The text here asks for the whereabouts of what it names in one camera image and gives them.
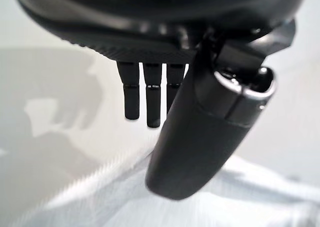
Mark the white garment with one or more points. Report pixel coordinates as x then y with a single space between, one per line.
245 199

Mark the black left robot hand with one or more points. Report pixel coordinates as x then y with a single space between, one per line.
190 137

